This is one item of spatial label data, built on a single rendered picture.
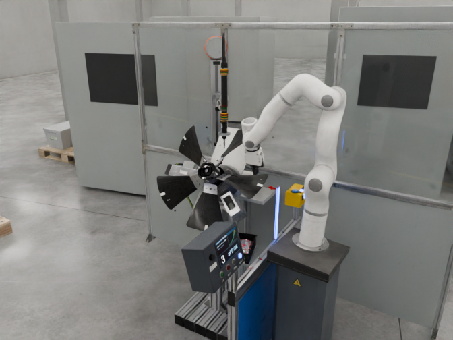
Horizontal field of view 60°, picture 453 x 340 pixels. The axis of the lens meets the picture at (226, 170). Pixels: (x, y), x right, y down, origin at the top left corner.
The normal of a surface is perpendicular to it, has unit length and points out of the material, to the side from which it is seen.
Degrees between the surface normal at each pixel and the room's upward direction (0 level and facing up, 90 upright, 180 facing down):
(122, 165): 90
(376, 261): 90
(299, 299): 90
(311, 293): 90
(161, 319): 0
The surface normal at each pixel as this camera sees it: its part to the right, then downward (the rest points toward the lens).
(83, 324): 0.00, -0.93
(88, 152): -0.31, 0.34
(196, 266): -0.50, 0.31
